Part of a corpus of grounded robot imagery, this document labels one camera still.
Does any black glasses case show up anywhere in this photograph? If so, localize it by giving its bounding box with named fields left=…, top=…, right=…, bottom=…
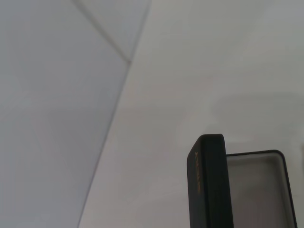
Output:
left=186, top=133, right=299, bottom=228

